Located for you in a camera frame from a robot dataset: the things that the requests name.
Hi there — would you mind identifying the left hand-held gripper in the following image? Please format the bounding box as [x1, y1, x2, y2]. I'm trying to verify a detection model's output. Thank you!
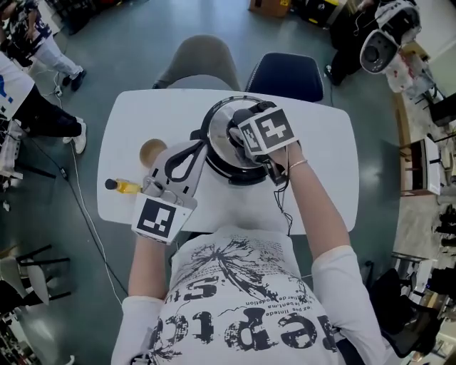
[130, 140, 209, 246]

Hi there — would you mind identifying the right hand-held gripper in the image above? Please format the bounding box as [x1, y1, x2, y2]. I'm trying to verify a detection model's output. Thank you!
[227, 108, 299, 187]

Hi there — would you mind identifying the person's right forearm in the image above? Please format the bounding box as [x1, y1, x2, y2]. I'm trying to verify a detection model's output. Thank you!
[284, 140, 353, 263]

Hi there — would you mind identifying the person's left forearm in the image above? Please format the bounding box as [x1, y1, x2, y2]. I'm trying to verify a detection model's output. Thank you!
[127, 233, 176, 299]

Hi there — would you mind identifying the black and yellow tool case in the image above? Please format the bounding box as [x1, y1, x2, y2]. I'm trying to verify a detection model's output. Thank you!
[290, 0, 340, 30]

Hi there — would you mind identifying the brown wooden bowl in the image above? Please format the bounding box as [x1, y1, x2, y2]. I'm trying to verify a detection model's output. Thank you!
[138, 138, 168, 169]

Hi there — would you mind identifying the yellow oil bottle black cap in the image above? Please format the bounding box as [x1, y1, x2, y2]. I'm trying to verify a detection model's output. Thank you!
[104, 178, 144, 196]

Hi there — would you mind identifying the dark blue chair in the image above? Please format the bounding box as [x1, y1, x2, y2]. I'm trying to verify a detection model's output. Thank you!
[244, 52, 326, 105]

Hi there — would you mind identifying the taupe chair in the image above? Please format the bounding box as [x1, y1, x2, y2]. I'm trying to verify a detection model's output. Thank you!
[152, 34, 244, 91]

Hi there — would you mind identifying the cardboard box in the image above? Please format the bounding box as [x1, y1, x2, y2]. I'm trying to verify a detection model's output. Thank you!
[248, 0, 290, 19]

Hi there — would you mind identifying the white shirt with black print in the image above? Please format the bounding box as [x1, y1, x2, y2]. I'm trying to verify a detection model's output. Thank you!
[110, 225, 397, 365]

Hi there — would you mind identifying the white round appliance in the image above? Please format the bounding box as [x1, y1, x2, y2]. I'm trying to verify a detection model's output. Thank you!
[359, 0, 423, 76]

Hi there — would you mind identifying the white plastic bag red print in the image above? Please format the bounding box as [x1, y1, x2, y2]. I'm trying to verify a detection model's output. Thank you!
[386, 42, 428, 94]

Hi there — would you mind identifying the brown and white cabinet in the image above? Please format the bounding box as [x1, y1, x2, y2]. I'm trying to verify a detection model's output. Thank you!
[398, 137, 443, 197]

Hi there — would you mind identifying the black office chair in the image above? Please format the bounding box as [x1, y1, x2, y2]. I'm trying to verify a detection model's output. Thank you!
[370, 267, 445, 359]

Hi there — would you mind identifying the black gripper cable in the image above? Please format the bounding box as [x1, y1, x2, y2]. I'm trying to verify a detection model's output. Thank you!
[272, 178, 295, 237]

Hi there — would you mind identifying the white floor cable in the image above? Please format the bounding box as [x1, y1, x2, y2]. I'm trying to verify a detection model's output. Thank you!
[49, 69, 124, 302]

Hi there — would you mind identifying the white stool with black frame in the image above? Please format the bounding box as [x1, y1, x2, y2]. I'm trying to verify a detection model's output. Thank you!
[0, 244, 72, 308]

